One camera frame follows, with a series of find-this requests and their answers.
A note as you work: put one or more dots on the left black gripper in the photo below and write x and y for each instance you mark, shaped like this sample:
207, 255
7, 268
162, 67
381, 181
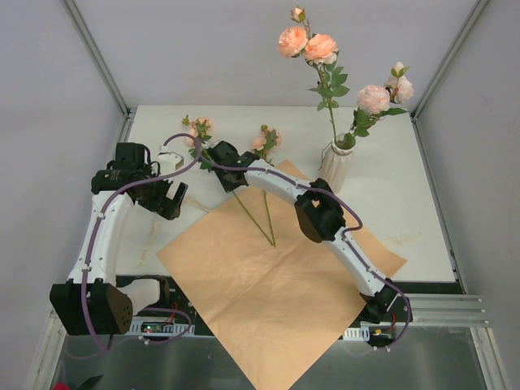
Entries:
163, 199

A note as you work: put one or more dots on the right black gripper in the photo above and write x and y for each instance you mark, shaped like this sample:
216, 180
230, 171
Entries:
222, 158

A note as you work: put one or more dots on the pink rose stem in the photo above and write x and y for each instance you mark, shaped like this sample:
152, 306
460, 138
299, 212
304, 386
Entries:
200, 128
262, 146
376, 102
320, 52

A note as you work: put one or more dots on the cream ribbon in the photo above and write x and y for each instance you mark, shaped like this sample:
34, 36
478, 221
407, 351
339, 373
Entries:
156, 232

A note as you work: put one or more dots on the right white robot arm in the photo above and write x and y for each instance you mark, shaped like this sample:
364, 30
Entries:
320, 215

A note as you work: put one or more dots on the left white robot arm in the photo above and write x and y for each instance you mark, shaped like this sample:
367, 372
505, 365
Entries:
89, 300

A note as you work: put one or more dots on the white ribbed vase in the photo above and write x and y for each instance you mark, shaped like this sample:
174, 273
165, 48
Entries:
335, 164

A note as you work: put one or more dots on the black object at bottom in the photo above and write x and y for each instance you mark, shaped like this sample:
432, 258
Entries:
90, 383

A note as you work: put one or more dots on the red object at bottom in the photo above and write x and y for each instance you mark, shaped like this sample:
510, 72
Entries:
61, 386

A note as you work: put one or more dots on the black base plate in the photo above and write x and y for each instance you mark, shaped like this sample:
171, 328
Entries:
178, 309

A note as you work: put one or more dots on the left white cable duct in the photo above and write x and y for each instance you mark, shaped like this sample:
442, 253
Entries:
141, 327

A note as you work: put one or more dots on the white cable duct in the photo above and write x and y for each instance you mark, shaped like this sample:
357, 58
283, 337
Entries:
368, 333
141, 327

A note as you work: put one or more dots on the left aluminium frame post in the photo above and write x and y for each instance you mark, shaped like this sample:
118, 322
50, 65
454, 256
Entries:
80, 24

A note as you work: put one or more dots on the aluminium frame post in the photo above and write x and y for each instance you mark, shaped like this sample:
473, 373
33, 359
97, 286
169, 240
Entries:
80, 24
460, 39

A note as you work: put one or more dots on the right white cable duct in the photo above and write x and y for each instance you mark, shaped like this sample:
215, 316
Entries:
368, 333

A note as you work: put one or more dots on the aluminium front rail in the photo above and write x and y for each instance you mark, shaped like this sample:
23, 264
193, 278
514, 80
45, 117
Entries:
449, 310

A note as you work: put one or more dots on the right aluminium frame post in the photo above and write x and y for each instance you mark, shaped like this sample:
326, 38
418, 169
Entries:
460, 39

